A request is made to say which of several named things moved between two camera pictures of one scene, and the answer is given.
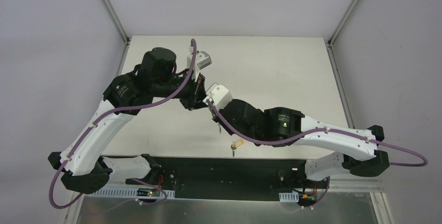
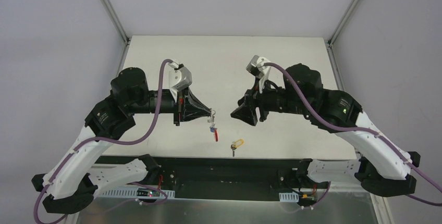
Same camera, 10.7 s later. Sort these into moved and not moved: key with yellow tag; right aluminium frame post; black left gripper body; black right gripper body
Moved: black left gripper body; black right gripper body
Not moved: key with yellow tag; right aluminium frame post
